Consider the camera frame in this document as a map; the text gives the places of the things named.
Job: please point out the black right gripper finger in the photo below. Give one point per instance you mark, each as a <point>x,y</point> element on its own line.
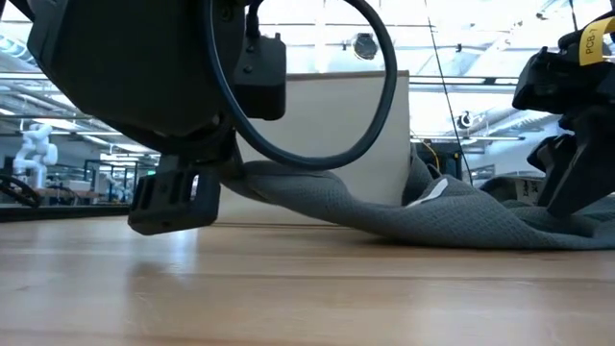
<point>586,168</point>
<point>550,154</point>

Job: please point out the dark grey towel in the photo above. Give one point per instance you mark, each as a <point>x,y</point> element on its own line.
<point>456,221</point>

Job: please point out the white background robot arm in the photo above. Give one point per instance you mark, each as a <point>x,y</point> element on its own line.
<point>36,149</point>

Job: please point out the white handwritten label tag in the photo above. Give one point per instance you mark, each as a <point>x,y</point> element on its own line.
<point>528,191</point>

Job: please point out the round white ceiling fixture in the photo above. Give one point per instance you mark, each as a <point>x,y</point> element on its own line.
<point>465,119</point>

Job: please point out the black background equipment box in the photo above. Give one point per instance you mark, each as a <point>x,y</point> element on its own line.
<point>449,163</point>

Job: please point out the long thin black pole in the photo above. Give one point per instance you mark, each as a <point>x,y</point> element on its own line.
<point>450,96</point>

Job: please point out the white sewn fabric label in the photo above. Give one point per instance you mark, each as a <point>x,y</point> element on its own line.
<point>427,194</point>

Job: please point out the beige fabric storage box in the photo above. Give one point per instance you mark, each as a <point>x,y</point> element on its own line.
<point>327,125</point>

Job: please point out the round grey ceiling fixture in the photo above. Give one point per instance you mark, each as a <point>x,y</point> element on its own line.
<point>365,46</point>

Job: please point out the silver ventilation duct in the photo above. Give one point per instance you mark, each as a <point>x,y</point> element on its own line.
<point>9,45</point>

